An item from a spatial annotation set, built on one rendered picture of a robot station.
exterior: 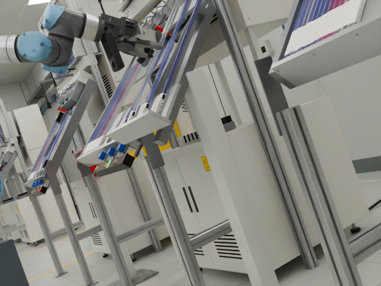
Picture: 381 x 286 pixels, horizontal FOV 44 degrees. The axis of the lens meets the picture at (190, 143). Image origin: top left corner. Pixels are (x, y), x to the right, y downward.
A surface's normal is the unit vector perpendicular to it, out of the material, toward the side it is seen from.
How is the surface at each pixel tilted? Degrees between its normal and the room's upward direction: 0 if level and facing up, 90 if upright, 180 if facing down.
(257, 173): 90
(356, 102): 90
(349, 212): 90
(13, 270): 90
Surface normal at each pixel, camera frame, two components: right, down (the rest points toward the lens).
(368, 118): -0.81, 0.29
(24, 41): -0.11, 0.06
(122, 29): 0.47, -0.15
